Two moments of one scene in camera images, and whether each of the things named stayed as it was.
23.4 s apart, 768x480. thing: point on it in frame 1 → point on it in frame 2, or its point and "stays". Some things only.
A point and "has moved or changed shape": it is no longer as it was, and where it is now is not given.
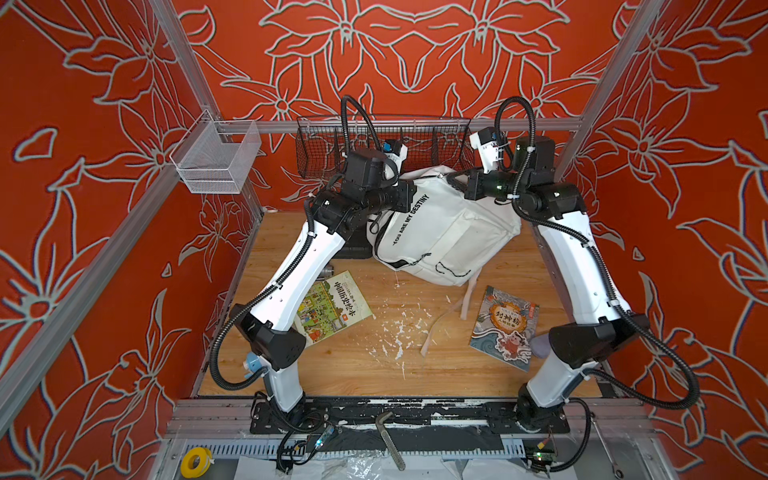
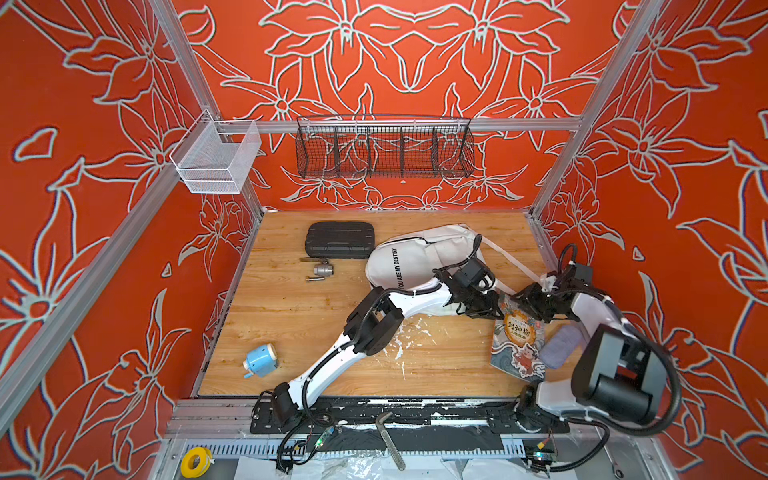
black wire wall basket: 325,143 stays
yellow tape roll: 205,456 stays
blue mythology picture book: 505,328 has moved or changed shape
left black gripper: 404,189 → 493,305
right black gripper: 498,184 → 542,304
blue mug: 252,364 stays
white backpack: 448,238 has moved or changed shape
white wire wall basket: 215,157 stays
